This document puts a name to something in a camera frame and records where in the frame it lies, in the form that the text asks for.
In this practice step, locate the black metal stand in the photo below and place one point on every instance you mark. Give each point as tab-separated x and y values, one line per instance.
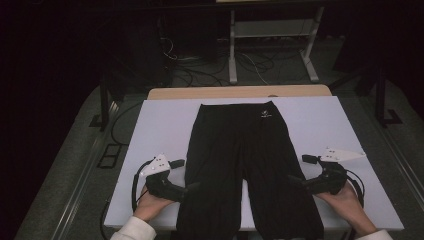
380	96
104	100

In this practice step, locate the person's right hand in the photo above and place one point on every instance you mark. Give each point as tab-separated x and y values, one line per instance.
350	206

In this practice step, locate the black pants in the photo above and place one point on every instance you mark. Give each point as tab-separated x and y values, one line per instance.
240	150

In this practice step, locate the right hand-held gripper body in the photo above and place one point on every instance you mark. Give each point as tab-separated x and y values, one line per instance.
331	180

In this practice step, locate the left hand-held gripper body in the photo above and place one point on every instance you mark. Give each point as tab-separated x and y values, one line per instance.
160	185

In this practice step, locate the person's left hand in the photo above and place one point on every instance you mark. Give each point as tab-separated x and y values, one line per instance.
151	205

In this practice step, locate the white foam board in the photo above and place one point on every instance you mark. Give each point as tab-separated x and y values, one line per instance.
160	126

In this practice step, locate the white metal stand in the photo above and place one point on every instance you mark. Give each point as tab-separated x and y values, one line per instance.
273	28

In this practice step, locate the black floor frame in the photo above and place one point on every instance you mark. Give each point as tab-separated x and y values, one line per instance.
108	156

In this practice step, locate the wooden table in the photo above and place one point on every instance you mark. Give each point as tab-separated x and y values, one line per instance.
233	91

